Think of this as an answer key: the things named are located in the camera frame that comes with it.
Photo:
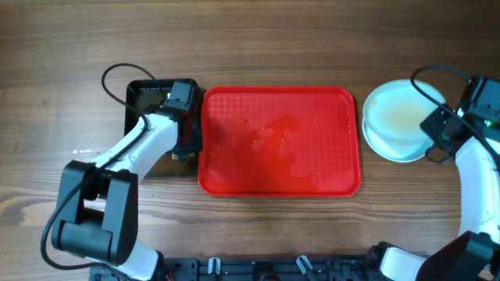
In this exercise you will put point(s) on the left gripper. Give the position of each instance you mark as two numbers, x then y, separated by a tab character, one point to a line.
195	144

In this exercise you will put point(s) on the white plate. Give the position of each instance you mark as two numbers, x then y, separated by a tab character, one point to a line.
394	152
394	110

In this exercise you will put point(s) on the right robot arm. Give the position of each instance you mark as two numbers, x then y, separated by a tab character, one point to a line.
477	246

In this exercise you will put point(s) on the black water tray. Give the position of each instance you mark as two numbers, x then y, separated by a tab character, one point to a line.
148	96

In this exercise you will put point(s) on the green and yellow sponge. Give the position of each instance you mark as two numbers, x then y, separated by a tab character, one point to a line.
184	157

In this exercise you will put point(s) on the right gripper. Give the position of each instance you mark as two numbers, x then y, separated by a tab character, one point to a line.
430	124

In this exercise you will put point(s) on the red plastic serving tray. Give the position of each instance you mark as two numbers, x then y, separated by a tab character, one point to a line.
279	141

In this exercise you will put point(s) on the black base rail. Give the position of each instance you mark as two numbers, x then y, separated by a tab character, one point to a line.
335	268

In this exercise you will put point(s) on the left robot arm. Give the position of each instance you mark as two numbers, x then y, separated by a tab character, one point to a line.
95	222

